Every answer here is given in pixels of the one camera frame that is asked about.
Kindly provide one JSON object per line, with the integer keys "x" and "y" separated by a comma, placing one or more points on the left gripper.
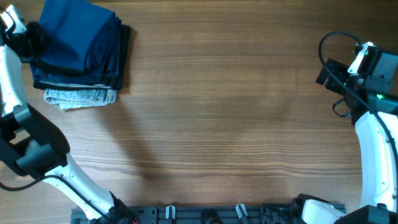
{"x": 34, "y": 29}

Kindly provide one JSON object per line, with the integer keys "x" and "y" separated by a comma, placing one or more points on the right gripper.
{"x": 339, "y": 70}

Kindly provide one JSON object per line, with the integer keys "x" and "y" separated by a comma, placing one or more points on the blue polo shirt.
{"x": 72, "y": 26}

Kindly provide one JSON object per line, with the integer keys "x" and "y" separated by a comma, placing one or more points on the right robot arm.
{"x": 369, "y": 89}

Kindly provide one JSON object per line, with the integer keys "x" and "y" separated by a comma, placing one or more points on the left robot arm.
{"x": 32, "y": 145}

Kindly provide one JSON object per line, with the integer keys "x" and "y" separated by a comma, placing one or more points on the folded light grey garment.
{"x": 73, "y": 99}

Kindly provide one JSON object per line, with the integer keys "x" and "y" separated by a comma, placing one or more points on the folded dark blue garment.
{"x": 102, "y": 60}

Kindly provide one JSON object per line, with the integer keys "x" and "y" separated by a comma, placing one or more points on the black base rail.
{"x": 264, "y": 214}

